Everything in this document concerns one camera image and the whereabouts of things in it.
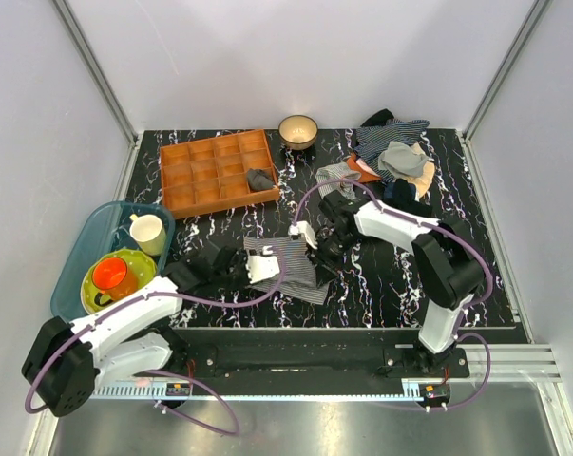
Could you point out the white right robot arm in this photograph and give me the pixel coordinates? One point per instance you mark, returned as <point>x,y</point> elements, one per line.
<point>453,274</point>

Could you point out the aluminium frame rail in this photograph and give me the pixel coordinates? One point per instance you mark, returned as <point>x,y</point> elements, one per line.
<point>523,363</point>

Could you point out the beige ceramic bowl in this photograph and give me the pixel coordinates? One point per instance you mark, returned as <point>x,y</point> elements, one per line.
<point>298,132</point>

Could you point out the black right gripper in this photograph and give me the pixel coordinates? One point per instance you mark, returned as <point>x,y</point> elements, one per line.
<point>324,266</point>

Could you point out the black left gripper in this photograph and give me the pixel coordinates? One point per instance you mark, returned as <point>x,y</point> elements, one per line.
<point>242,260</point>

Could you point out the beige cloth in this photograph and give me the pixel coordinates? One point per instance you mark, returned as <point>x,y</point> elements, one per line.
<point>424,182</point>

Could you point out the grey white striped underwear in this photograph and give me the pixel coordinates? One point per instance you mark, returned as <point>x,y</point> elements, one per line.
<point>300,279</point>

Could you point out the orange wooden compartment tray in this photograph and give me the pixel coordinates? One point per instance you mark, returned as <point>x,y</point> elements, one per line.
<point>210,175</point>

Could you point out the rolled dark grey sock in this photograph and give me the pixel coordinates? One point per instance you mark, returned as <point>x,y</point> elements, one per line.
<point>259,180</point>

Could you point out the orange cloth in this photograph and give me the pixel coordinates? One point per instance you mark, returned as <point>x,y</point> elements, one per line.
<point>359,166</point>

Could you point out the black cloth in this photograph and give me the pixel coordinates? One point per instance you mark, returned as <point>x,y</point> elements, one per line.
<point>412,207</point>

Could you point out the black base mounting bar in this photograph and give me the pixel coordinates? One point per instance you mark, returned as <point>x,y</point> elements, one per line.
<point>300,383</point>

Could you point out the green dotted plate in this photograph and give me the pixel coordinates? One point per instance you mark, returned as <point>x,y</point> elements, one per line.
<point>142,265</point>

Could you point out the dark navy cloth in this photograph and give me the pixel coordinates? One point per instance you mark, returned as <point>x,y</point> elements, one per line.
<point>400,190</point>

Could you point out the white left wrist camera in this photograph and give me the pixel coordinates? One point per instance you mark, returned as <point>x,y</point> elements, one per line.
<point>261,264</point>

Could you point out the white slotted cable duct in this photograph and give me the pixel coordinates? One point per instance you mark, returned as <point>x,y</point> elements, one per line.
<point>406,391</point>

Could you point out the cream yellow mug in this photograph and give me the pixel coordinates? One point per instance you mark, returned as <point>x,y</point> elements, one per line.
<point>149,233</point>

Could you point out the orange cup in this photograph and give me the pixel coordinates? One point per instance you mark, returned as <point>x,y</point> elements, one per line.
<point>114,281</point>

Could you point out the striped grey cloth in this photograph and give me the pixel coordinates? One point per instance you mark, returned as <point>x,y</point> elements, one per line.
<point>334,175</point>

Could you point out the dark blue striped cloth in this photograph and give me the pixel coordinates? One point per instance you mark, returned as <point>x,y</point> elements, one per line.
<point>372,140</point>

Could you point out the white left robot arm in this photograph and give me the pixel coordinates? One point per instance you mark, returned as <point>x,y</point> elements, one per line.
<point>142,316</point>

